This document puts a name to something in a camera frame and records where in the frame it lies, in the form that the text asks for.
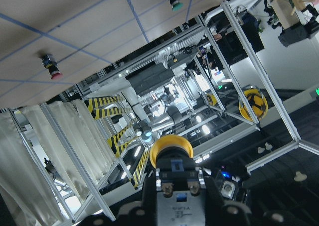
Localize yellow push button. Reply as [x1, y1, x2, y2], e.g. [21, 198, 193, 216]
[150, 135, 206, 226]

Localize red push button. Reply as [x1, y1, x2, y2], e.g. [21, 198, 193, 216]
[40, 54, 63, 80]

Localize yellow hard hat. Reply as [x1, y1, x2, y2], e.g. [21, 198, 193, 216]
[239, 88, 268, 121]

